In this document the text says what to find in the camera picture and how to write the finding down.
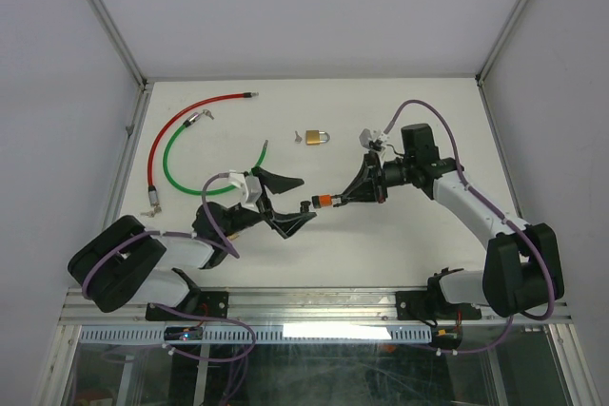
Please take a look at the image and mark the black mount plate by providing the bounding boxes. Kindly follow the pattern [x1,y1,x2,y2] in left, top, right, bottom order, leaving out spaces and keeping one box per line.
[145,290,229,321]
[395,290,430,321]

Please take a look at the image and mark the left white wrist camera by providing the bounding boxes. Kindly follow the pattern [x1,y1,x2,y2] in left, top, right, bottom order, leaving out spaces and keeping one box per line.
[227,171,263,211]

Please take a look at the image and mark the aluminium frame post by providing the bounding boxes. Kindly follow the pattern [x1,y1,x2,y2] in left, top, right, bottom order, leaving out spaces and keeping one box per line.
[476,0,531,86]
[86,0,147,88]

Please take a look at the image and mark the red lock keys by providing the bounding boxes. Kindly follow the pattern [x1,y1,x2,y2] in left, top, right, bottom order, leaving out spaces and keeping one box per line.
[140,205,162,218]

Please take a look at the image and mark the green cable lock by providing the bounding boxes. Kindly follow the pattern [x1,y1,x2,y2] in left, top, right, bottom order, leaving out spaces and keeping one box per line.
[163,112,270,197]

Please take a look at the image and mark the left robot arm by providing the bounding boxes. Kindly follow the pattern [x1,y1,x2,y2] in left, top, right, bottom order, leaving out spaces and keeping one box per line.
[68,166,316,319]

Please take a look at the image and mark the red cable lock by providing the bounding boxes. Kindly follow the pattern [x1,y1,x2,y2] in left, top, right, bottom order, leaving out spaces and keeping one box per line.
[146,91,258,209]

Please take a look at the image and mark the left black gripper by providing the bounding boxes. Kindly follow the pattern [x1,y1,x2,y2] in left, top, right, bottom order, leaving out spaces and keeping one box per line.
[219,167,316,239]

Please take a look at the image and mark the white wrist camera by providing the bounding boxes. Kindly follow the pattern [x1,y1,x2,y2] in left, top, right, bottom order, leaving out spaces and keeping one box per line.
[359,128,388,161]
[227,171,263,211]

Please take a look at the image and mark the slotted cable duct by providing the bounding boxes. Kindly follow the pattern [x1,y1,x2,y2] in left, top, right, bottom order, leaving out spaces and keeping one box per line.
[80,322,432,345]

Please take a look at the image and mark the left black mount plate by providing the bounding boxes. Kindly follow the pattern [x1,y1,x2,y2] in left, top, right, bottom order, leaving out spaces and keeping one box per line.
[145,290,229,321]

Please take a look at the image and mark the left aluminium frame post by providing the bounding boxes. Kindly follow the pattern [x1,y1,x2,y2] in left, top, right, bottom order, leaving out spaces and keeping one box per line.
[86,0,147,88]

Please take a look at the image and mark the black head key bunch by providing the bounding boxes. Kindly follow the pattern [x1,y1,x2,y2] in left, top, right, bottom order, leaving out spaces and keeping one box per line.
[300,201,311,213]

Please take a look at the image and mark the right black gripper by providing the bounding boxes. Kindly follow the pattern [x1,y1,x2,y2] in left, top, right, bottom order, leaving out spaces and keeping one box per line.
[340,150,415,203]

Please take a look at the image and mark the right black mount plate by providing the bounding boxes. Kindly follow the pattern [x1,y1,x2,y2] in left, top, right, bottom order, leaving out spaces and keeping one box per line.
[395,290,430,321]

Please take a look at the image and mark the large brass padlock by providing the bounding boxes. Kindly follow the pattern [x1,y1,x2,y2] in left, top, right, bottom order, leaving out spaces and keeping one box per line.
[305,130,330,145]

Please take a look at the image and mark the right aluminium frame post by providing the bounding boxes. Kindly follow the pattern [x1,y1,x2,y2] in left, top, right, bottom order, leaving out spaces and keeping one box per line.
[476,0,531,86]

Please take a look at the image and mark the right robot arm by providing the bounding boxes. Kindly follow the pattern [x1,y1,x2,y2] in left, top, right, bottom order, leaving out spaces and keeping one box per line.
[333,124,564,318]

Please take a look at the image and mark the green lock keys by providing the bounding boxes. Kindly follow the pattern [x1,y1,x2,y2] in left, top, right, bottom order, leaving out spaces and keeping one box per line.
[201,109,215,120]

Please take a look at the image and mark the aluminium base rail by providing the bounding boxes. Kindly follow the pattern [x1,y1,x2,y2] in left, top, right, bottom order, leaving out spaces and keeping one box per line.
[59,284,570,329]

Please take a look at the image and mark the orange black padlock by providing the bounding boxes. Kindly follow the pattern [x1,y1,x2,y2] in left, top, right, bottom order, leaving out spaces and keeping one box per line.
[311,194,342,209]

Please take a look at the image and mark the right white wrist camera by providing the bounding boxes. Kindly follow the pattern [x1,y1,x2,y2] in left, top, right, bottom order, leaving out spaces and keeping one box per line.
[359,128,388,161]

